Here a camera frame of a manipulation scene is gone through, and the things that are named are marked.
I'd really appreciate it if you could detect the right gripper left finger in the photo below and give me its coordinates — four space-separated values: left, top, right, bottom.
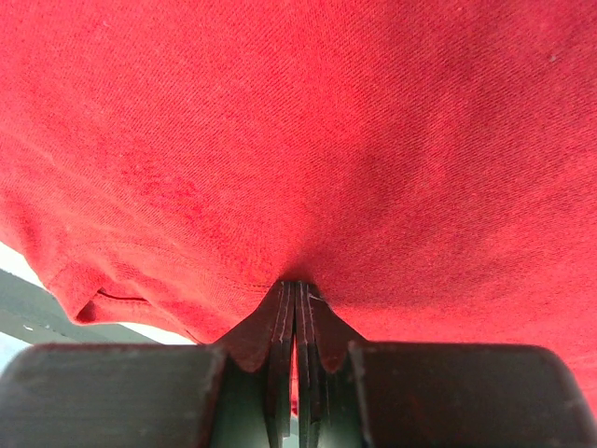
1 282 295 447

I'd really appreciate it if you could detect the red t-shirt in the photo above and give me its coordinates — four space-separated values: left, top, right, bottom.
1 1 596 402

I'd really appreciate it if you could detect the aluminium frame rail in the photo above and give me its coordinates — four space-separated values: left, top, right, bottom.
0 271 152 344

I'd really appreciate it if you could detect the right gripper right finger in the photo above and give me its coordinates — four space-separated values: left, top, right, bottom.
295 283 596 447

